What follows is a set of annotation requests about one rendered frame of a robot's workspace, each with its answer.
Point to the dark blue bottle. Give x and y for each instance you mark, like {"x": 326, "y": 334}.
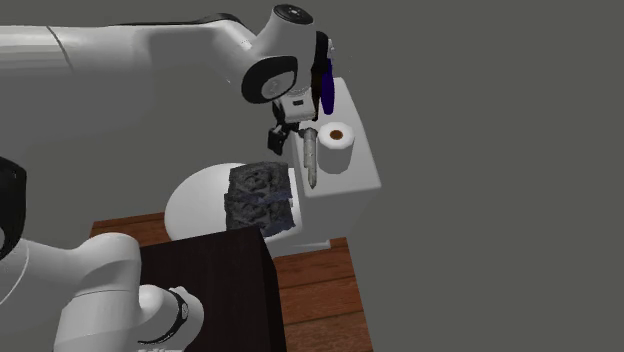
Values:
{"x": 328, "y": 92}

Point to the dark grey textured block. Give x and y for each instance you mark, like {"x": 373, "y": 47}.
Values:
{"x": 258, "y": 200}

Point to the dark robot stand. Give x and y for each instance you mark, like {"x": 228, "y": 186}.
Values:
{"x": 219, "y": 287}

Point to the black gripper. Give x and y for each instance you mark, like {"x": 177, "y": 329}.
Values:
{"x": 279, "y": 114}

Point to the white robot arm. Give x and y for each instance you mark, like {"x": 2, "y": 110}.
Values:
{"x": 146, "y": 53}

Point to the grey speckled pen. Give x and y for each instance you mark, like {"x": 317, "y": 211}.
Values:
{"x": 310, "y": 156}

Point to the white toilet paper roll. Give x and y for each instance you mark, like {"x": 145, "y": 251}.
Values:
{"x": 335, "y": 153}

